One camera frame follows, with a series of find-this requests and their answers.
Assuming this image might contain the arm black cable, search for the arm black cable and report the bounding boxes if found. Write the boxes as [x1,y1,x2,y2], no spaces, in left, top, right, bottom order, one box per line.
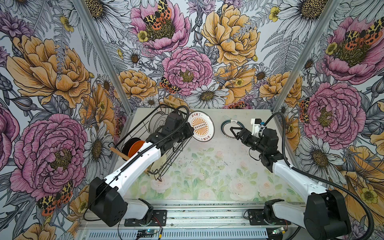
[262,112,375,240]
[83,104,191,223]

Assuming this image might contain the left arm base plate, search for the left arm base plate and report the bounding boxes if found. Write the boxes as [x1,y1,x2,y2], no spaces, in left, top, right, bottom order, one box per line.
[124,210,168,227]

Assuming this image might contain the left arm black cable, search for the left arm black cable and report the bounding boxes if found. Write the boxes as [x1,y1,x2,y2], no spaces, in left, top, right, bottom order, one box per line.
[83,104,191,223]

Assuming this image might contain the green circuit board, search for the green circuit board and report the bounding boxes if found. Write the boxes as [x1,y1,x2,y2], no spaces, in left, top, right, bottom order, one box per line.
[136,229,158,240]

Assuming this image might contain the wooden rack handle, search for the wooden rack handle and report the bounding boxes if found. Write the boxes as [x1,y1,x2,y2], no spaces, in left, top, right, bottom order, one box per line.
[110,147,130,162]
[165,98,193,112]

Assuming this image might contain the white plate red green rim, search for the white plate red green rim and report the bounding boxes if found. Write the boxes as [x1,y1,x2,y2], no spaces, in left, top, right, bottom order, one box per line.
[221,119,244,140]

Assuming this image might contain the white plate orange sunburst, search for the white plate orange sunburst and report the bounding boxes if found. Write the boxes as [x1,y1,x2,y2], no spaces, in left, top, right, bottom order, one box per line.
[188,111,215,142]

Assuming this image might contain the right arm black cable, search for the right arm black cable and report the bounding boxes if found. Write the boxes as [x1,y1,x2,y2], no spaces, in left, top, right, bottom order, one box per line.
[262,112,375,240]

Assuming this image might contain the black wire dish rack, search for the black wire dish rack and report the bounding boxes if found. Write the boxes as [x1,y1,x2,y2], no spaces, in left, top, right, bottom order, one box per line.
[105,104,194,186]

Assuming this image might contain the near wooden rack handle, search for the near wooden rack handle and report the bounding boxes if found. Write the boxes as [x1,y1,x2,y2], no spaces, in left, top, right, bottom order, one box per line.
[110,147,130,162]

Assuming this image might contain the white vented cable duct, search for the white vented cable duct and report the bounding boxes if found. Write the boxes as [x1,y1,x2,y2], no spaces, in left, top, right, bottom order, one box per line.
[83,228,268,240]

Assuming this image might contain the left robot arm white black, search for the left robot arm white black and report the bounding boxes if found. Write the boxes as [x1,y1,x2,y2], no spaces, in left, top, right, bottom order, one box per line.
[88,110,194,227]

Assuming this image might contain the aluminium rail frame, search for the aluminium rail frame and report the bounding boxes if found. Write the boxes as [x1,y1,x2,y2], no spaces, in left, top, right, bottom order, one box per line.
[74,199,331,240]

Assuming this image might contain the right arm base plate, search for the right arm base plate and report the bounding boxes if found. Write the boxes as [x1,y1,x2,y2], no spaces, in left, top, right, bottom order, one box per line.
[244,209,292,226]

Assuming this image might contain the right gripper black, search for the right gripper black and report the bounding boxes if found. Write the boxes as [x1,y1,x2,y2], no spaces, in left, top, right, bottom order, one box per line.
[230,127,267,154]

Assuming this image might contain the white plate teal rim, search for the white plate teal rim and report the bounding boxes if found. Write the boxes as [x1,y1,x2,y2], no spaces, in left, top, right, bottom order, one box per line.
[149,112,168,134]

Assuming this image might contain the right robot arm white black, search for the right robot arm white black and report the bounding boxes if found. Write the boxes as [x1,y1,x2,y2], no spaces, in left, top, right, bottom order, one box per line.
[230,119,352,240]

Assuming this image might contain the far wooden rack handle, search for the far wooden rack handle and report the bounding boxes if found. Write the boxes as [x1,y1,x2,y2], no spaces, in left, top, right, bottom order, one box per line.
[165,98,193,112]

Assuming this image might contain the black plate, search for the black plate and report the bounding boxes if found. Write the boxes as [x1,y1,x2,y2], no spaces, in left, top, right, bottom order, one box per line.
[121,138,141,155]

